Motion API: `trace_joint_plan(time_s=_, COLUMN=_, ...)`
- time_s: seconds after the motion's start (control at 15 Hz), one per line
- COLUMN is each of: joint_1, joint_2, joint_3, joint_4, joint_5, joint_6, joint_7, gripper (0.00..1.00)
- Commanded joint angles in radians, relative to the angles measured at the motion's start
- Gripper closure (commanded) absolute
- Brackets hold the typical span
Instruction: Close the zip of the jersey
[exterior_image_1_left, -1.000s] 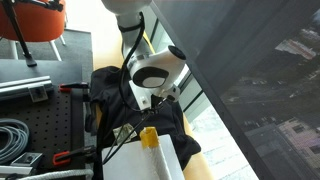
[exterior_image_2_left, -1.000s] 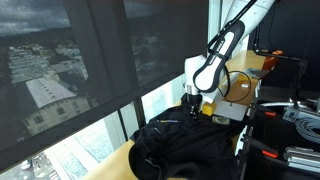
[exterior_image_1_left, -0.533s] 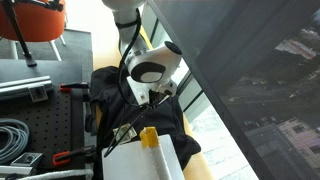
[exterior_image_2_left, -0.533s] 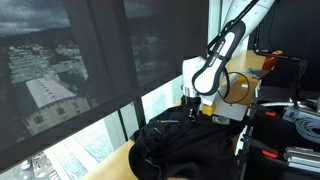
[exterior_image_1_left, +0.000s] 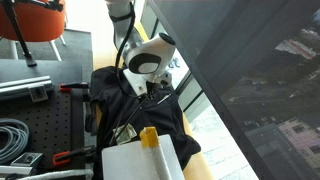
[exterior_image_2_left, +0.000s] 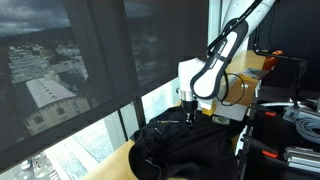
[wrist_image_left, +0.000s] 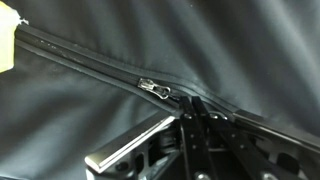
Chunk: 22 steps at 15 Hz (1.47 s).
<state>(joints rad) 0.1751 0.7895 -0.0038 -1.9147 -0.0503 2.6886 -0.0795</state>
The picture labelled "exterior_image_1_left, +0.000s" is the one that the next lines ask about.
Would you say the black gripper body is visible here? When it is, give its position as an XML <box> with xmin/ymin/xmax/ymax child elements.
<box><xmin>144</xmin><ymin>80</ymin><xmax>160</xmax><ymax>99</ymax></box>

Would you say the black zip jersey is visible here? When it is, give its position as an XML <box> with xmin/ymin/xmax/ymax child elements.
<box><xmin>84</xmin><ymin>65</ymin><xmax>202</xmax><ymax>180</ymax></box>

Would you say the bubble wrap roll yellow tape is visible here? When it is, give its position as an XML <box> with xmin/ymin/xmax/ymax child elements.
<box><xmin>139</xmin><ymin>126</ymin><xmax>174</xmax><ymax>180</ymax></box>

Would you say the folded dollar bill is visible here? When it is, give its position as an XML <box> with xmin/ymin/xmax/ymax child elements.
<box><xmin>112</xmin><ymin>123</ymin><xmax>138</xmax><ymax>146</ymax></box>

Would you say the white rectangular board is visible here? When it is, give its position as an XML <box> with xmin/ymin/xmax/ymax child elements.
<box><xmin>101</xmin><ymin>134</ymin><xmax>186</xmax><ymax>180</ymax></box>

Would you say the dark mesh window blind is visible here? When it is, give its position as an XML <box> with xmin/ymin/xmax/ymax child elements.
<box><xmin>146</xmin><ymin>0</ymin><xmax>320</xmax><ymax>180</ymax></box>

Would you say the black perforated board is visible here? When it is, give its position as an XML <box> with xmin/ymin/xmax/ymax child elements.
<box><xmin>0</xmin><ymin>88</ymin><xmax>86</xmax><ymax>168</ymax></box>

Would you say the orange chair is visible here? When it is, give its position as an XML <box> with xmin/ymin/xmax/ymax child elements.
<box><xmin>0</xmin><ymin>0</ymin><xmax>67</xmax><ymax>63</ymax></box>
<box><xmin>0</xmin><ymin>0</ymin><xmax>65</xmax><ymax>68</ymax></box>

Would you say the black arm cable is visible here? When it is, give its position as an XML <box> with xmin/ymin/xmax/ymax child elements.
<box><xmin>114</xmin><ymin>0</ymin><xmax>148</xmax><ymax>99</ymax></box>

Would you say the black clamp orange handle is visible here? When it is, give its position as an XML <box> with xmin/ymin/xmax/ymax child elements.
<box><xmin>52</xmin><ymin>144</ymin><xmax>98</xmax><ymax>168</ymax></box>
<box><xmin>59</xmin><ymin>81</ymin><xmax>92</xmax><ymax>101</ymax></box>

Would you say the white braided rope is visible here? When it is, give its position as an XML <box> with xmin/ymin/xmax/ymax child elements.
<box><xmin>4</xmin><ymin>168</ymin><xmax>95</xmax><ymax>180</ymax></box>

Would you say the aluminium extrusion with bracket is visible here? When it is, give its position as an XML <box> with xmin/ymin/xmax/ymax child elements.
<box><xmin>0</xmin><ymin>75</ymin><xmax>54</xmax><ymax>103</ymax></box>
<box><xmin>0</xmin><ymin>152</ymin><xmax>44</xmax><ymax>177</ymax></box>

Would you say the grey-blue coiled cable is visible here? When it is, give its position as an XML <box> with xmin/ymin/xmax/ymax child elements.
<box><xmin>0</xmin><ymin>118</ymin><xmax>30</xmax><ymax>165</ymax></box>

